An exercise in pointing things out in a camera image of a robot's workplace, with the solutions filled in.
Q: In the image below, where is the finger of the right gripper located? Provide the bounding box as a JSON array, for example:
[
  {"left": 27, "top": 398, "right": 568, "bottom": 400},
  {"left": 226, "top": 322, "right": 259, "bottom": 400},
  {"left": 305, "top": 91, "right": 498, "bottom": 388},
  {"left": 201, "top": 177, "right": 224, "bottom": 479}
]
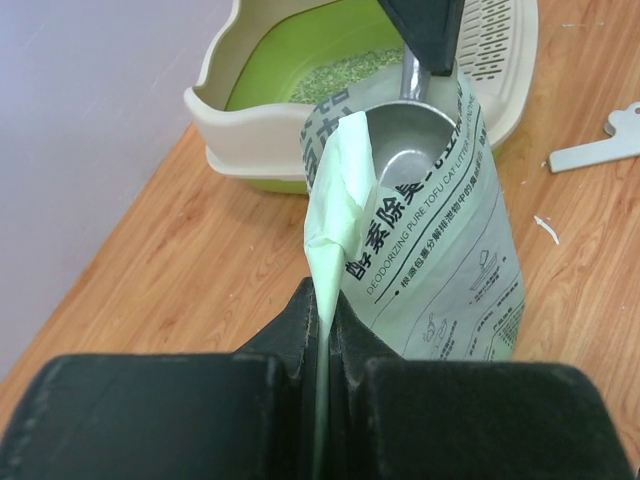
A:
[{"left": 378, "top": 0, "right": 465, "bottom": 76}]

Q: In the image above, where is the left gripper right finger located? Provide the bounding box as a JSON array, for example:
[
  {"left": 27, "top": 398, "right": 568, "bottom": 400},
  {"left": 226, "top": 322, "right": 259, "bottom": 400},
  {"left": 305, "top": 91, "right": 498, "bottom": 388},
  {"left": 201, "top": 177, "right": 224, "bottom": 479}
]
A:
[{"left": 327, "top": 298, "right": 633, "bottom": 479}]

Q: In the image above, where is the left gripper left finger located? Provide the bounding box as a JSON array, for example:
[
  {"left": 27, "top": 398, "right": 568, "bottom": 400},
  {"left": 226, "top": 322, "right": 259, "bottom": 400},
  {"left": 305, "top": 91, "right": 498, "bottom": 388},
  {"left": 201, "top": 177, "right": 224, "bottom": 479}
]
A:
[{"left": 1, "top": 279, "right": 319, "bottom": 479}]

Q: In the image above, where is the metal litter scoop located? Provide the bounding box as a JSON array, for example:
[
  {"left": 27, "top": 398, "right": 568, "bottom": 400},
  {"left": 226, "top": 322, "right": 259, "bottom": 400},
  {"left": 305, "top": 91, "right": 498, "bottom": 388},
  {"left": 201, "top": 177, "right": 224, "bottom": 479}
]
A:
[{"left": 366, "top": 46, "right": 455, "bottom": 188}]

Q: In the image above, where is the green cat litter bag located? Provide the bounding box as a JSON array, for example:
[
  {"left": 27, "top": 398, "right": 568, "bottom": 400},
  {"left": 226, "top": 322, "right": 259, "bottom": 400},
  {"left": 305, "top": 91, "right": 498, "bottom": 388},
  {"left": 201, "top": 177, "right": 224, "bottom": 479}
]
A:
[{"left": 304, "top": 73, "right": 525, "bottom": 459}]

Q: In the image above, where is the white plastic bag clip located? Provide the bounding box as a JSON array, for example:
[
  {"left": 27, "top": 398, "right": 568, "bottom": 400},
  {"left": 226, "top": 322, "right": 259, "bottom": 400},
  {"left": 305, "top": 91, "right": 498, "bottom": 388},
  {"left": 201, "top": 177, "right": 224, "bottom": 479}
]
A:
[{"left": 548, "top": 102, "right": 639, "bottom": 173}]

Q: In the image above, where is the beige green litter box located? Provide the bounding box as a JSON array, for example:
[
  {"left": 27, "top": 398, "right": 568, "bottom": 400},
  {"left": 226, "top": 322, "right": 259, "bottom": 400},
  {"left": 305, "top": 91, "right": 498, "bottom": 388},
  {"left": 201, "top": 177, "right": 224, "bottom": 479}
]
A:
[{"left": 183, "top": 0, "right": 541, "bottom": 195}]

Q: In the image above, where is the white paper scrap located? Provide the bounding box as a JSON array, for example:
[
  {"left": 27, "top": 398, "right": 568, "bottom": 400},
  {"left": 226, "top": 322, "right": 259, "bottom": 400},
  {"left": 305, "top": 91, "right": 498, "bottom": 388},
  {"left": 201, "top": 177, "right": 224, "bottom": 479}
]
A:
[{"left": 534, "top": 215, "right": 560, "bottom": 245}]

